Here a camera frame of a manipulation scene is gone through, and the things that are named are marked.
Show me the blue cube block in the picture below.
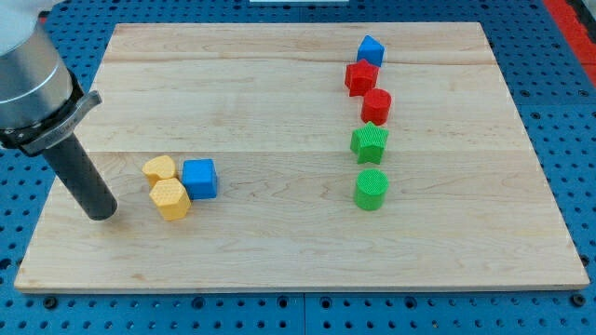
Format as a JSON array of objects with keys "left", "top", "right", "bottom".
[{"left": 182, "top": 159, "right": 218, "bottom": 200}]

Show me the blue triangle block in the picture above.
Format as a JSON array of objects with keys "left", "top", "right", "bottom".
[{"left": 356, "top": 35, "right": 386, "bottom": 67}]

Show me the yellow hexagon block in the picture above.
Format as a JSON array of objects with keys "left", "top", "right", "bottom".
[{"left": 149, "top": 178, "right": 191, "bottom": 221}]

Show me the red cylinder block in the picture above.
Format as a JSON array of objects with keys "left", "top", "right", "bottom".
[{"left": 360, "top": 88, "right": 392, "bottom": 126}]

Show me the wooden board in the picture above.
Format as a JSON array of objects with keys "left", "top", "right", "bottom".
[{"left": 14, "top": 22, "right": 589, "bottom": 294}]

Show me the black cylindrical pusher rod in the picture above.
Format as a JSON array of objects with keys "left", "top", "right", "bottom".
[{"left": 42, "top": 134, "right": 117, "bottom": 221}]

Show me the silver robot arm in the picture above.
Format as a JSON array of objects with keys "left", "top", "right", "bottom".
[{"left": 1, "top": 0, "right": 102, "bottom": 156}]

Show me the red star block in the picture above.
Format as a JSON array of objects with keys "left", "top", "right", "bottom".
[{"left": 345, "top": 60, "right": 380, "bottom": 97}]

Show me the green star block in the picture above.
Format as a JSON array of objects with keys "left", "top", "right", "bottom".
[{"left": 350, "top": 122, "right": 389, "bottom": 165}]

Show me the green cylinder block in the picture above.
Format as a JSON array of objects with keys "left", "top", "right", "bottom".
[{"left": 354, "top": 168, "right": 389, "bottom": 210}]

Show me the yellow heart block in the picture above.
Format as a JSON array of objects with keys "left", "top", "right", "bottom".
[{"left": 142, "top": 155, "right": 178, "bottom": 188}]

